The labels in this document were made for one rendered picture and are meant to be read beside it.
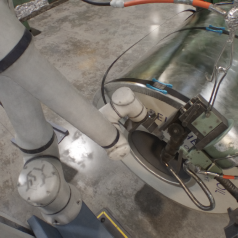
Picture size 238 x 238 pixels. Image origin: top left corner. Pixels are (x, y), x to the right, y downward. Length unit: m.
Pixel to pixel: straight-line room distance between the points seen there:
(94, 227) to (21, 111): 0.56
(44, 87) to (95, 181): 1.81
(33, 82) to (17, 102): 0.21
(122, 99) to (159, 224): 1.47
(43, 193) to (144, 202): 1.44
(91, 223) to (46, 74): 0.67
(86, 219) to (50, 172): 0.30
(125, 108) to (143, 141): 0.86
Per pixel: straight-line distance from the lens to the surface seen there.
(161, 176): 1.59
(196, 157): 0.76
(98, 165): 2.27
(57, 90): 0.48
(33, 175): 0.78
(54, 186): 0.74
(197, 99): 0.70
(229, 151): 0.71
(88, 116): 0.56
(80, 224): 0.95
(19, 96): 0.64
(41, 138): 0.79
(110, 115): 0.79
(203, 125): 0.70
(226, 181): 0.82
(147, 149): 1.63
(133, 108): 0.80
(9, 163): 2.76
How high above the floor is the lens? 1.97
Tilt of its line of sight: 47 degrees down
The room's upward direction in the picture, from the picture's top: 10 degrees counter-clockwise
